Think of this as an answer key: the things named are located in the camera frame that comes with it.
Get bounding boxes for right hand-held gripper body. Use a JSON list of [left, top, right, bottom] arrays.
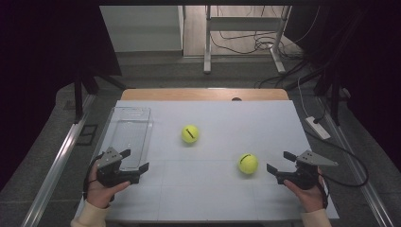
[[276, 149, 340, 191]]

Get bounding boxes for person's right hand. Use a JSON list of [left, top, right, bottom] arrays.
[[283, 167, 329, 213]]

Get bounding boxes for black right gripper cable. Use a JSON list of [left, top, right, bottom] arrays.
[[305, 130, 370, 188]]

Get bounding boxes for white cabinet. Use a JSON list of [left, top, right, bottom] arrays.
[[99, 5, 184, 53]]

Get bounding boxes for thin white cable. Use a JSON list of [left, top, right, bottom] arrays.
[[297, 77, 313, 118]]

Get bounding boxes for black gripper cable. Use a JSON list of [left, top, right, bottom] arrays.
[[81, 151, 106, 201], [305, 130, 370, 188]]

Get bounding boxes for aluminium floor rail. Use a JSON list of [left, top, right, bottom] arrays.
[[316, 96, 395, 227], [20, 94, 96, 227]]

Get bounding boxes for black metal stand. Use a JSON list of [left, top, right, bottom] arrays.
[[285, 61, 351, 127], [73, 67, 129, 125]]

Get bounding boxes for yellow tennis ball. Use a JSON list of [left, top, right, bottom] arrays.
[[181, 124, 201, 145], [237, 153, 259, 175]]

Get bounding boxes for dark curtain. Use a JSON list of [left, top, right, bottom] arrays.
[[285, 0, 401, 173], [0, 0, 123, 192]]

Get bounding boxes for tangled black floor cables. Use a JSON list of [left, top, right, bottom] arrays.
[[209, 5, 305, 61]]

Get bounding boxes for wooden table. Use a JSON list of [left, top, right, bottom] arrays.
[[120, 88, 290, 101]]

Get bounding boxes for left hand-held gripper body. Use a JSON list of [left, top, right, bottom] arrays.
[[96, 147, 141, 189]]

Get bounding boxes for white metal desk frame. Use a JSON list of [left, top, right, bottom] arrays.
[[203, 5, 293, 75]]

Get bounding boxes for clear plastic container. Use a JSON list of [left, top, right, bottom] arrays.
[[107, 106, 154, 172]]

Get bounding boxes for white power strip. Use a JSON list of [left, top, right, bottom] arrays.
[[305, 115, 332, 141]]

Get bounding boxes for person's left hand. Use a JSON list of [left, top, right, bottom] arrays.
[[86, 164, 131, 209]]

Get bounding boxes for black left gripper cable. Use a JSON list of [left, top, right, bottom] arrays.
[[81, 151, 106, 201]]

